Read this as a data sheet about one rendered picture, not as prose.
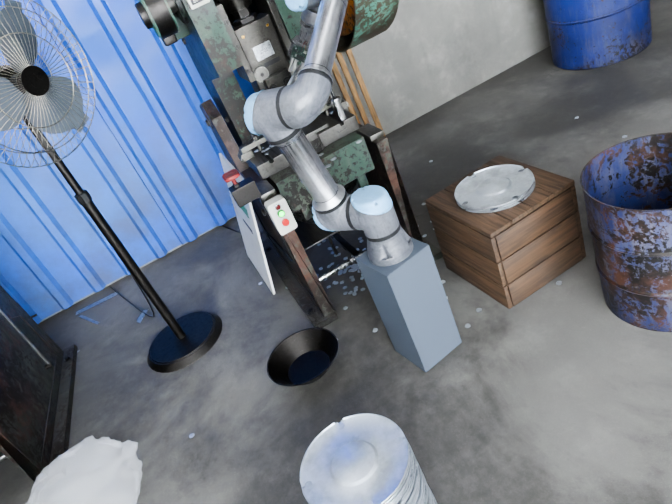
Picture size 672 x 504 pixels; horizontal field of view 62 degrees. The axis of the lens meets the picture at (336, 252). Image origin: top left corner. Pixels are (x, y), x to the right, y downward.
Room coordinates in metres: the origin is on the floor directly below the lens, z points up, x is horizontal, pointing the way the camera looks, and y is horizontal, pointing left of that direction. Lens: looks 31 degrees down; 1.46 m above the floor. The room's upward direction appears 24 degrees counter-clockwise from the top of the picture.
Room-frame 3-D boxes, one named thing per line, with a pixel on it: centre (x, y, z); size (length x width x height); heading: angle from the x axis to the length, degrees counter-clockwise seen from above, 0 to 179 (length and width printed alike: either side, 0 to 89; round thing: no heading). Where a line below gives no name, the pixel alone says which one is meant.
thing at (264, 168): (2.26, -0.05, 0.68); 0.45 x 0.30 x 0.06; 100
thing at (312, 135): (2.09, -0.08, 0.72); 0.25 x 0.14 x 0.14; 10
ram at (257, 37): (2.22, -0.06, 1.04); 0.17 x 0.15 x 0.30; 10
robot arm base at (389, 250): (1.53, -0.16, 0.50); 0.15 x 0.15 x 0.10
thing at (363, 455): (0.94, 0.18, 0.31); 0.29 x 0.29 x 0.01
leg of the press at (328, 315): (2.35, 0.24, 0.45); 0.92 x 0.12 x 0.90; 10
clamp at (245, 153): (2.23, 0.12, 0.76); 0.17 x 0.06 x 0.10; 100
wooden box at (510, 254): (1.76, -0.63, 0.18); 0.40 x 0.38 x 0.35; 13
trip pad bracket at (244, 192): (1.98, 0.22, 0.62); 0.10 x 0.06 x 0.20; 100
